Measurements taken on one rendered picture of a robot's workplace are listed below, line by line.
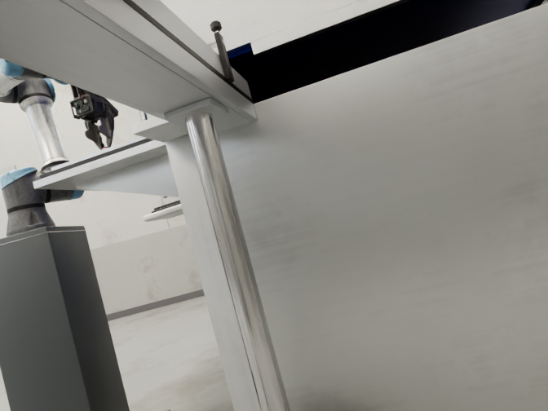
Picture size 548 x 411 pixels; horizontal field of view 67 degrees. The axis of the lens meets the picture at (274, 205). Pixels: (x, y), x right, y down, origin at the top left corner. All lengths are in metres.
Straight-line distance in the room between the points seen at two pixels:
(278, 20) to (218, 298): 0.64
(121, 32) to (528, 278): 0.82
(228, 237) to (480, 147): 0.53
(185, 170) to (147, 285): 4.45
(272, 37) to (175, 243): 4.42
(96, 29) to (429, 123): 0.65
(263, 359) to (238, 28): 0.70
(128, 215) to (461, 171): 4.82
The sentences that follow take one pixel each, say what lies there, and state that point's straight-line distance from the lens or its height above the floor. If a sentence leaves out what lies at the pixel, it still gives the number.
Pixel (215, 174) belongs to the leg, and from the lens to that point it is 0.73.
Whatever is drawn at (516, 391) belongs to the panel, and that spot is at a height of 0.16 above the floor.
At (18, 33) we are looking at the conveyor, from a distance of 0.49.
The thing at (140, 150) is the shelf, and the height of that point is 0.87.
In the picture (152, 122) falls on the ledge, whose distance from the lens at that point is 0.89.
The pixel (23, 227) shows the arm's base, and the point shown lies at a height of 0.81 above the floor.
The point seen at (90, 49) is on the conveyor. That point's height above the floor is 0.84.
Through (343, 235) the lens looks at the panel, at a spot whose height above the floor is 0.55.
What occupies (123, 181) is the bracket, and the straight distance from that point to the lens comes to 1.20.
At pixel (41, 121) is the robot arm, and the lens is 1.81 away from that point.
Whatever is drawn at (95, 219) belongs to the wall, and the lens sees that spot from 5.60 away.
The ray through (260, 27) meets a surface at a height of 1.04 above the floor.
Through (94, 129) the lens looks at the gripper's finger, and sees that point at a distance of 1.41.
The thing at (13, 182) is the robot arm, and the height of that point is 0.97.
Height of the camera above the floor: 0.60
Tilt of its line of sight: 3 degrees up
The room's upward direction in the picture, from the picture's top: 15 degrees counter-clockwise
